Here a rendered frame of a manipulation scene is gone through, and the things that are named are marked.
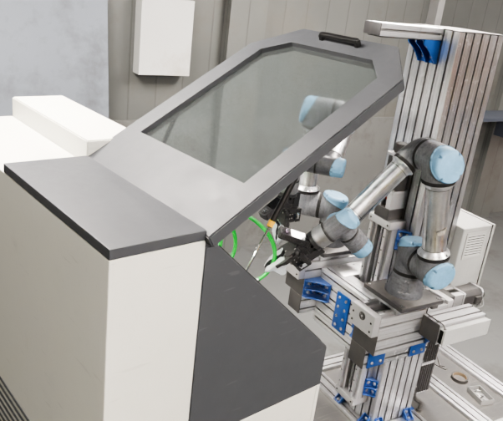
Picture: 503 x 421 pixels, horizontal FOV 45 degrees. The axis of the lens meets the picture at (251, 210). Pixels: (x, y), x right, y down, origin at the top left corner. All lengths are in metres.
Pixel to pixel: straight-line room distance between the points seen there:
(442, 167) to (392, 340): 0.76
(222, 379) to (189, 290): 0.38
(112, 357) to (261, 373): 0.59
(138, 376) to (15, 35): 2.67
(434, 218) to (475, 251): 0.70
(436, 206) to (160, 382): 1.09
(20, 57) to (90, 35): 0.45
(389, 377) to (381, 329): 0.58
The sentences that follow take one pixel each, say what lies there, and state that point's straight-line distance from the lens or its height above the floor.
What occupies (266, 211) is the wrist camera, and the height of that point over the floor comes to 1.34.
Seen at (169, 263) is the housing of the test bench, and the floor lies 1.43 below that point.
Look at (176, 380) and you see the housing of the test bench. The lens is 1.79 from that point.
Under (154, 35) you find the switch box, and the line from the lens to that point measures 4.26.
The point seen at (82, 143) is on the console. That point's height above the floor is 1.53.
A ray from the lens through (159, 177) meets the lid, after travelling 1.88.
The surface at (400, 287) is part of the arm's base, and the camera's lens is 2.44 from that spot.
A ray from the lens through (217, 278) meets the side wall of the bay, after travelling 1.69.
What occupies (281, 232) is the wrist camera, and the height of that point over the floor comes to 1.35.
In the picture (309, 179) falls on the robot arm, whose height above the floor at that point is 1.33.
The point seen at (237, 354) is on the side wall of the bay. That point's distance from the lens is 1.90.
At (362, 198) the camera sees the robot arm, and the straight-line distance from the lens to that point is 2.21.
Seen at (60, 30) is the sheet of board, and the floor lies 1.70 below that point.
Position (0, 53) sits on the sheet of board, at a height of 1.55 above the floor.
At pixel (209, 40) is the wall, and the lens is 4.56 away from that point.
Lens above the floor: 2.12
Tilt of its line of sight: 21 degrees down
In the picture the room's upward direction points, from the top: 7 degrees clockwise
